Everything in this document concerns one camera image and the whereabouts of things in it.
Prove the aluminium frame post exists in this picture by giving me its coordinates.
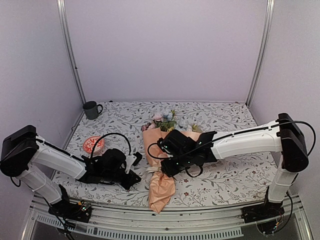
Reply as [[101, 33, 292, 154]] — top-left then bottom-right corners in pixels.
[[245, 0, 275, 108], [56, 0, 86, 105]]

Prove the red white patterned dish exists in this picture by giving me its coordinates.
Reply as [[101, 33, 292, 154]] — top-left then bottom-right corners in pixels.
[[82, 135, 105, 155]]

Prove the beige wrapping paper sheet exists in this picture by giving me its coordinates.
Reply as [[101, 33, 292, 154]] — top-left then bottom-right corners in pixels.
[[142, 128, 203, 214]]

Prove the blue fake flower stem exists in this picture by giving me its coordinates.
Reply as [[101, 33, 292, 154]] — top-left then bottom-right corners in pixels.
[[162, 109, 195, 133]]

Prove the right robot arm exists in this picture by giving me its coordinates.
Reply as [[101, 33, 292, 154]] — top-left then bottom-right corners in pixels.
[[156, 113, 309, 218]]

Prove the dark grey mug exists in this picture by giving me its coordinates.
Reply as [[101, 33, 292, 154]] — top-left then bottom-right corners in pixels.
[[82, 100, 103, 120]]

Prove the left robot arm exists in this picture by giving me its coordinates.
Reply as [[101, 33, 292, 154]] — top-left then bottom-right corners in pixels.
[[0, 125, 142, 217]]

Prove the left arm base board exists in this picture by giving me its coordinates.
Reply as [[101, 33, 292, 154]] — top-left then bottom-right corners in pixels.
[[49, 199, 92, 223]]

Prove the left aluminium frame post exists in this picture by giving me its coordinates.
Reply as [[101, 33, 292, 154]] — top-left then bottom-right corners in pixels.
[[56, 0, 86, 105]]

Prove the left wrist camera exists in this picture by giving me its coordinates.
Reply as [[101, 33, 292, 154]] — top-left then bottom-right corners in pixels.
[[125, 152, 143, 174]]

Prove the right aluminium frame post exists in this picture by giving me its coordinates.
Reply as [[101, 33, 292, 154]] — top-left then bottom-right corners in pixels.
[[245, 0, 275, 108]]

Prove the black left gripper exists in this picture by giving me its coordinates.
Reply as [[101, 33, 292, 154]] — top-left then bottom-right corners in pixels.
[[102, 169, 141, 191]]

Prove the right arm base board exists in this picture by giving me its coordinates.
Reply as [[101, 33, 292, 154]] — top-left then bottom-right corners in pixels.
[[241, 203, 285, 235]]

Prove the pale pink white flower stem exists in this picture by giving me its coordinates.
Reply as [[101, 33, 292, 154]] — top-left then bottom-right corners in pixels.
[[147, 113, 164, 130]]

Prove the white lace ribbon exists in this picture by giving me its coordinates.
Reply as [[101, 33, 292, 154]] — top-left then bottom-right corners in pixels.
[[142, 166, 164, 180]]

